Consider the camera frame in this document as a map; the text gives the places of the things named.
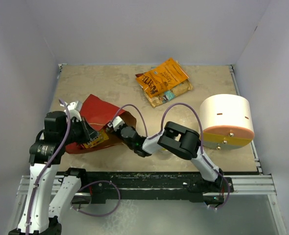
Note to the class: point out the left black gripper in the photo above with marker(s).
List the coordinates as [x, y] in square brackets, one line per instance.
[84, 126]

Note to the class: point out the orange snack packet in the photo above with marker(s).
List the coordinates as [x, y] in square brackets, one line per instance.
[162, 78]

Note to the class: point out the yellow candy packet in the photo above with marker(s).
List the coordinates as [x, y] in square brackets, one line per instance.
[98, 140]

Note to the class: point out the yellow kettle chips bag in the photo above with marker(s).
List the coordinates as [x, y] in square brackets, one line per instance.
[170, 94]

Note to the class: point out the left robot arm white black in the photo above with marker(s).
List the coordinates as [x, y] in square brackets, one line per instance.
[43, 214]

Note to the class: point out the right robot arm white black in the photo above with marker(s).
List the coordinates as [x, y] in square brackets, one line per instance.
[179, 140]

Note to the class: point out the clear tape roll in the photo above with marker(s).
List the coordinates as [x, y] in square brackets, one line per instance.
[164, 154]

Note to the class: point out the red brown paper bag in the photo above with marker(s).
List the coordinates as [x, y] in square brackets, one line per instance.
[98, 114]

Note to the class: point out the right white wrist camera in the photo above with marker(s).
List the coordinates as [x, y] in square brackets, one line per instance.
[116, 123]

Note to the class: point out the large white paper roll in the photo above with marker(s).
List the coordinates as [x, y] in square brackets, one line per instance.
[226, 122]

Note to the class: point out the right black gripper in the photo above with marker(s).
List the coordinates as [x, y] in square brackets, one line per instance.
[117, 131]

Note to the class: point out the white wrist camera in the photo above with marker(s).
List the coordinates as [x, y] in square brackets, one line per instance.
[116, 123]
[72, 107]

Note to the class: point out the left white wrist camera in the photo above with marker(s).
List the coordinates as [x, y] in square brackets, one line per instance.
[72, 107]

